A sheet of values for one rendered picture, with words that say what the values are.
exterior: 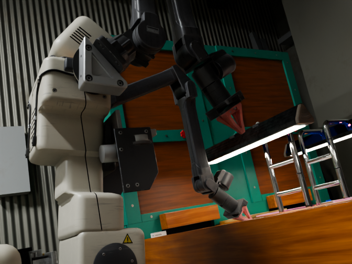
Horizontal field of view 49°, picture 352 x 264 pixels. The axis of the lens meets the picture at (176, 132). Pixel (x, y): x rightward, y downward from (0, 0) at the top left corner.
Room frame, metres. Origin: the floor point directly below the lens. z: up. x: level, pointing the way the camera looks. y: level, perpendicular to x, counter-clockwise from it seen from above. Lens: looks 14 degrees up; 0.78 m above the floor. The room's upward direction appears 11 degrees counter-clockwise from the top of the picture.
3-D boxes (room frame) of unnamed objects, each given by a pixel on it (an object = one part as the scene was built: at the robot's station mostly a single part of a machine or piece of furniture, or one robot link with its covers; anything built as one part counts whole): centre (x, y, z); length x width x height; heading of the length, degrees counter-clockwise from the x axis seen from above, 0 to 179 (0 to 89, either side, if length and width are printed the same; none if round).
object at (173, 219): (1.89, 0.01, 0.83); 0.30 x 0.06 x 0.07; 123
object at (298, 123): (1.55, -0.28, 1.08); 0.62 x 0.08 x 0.07; 33
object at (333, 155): (1.80, -0.68, 0.90); 0.20 x 0.19 x 0.45; 33
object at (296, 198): (2.25, -0.56, 0.83); 0.30 x 0.06 x 0.07; 123
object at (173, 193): (2.34, -0.14, 1.32); 1.36 x 0.55 x 0.95; 123
